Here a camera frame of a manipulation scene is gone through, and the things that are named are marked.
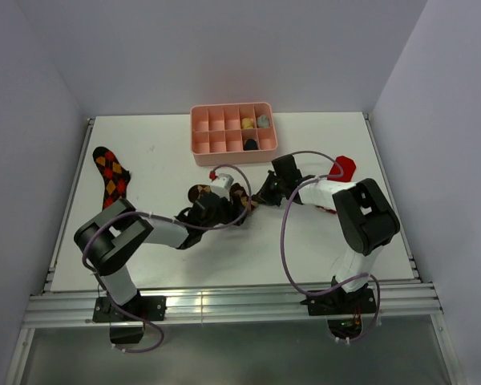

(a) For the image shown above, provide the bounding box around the yellow rolled sock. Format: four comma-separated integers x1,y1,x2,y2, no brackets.
240,118,254,129

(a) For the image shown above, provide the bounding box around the brown yellow argyle sock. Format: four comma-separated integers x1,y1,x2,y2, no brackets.
188,183,258,214

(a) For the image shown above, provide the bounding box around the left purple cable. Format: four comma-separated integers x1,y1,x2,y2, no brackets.
82,164,253,354

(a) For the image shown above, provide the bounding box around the dark navy rolled sock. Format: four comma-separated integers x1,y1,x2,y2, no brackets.
243,138,258,151

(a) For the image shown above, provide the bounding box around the red christmas sock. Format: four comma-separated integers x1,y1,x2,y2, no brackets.
316,155,358,213

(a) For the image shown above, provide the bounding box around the grey rolled sock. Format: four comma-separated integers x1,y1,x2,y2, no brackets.
257,115,271,128

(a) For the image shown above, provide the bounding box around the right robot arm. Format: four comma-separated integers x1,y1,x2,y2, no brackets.
257,153,400,313

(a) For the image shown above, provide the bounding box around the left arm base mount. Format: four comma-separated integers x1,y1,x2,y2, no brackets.
92,294,167,347

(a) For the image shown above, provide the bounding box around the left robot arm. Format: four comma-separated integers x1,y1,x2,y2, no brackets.
74,192,249,320

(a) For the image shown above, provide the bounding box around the aluminium front rail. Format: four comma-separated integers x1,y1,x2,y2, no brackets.
22,282,443,329

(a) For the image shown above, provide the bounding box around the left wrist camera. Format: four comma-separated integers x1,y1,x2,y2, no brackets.
209,171,234,200

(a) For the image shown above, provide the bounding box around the red orange argyle sock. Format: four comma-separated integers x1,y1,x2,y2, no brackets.
92,146,131,209

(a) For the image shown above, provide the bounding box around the pink divided organizer box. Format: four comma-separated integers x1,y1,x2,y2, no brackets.
190,102,278,166

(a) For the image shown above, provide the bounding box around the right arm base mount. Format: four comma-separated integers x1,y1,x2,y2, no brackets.
300,285,377,338

